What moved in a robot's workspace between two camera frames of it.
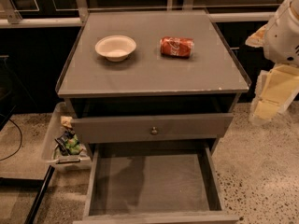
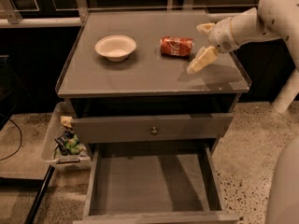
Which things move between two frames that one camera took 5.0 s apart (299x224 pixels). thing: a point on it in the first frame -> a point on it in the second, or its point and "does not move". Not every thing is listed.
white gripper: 282,41 -> 220,35
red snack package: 177,47 does not move
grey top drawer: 123,129 does not move
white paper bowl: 116,48 does not move
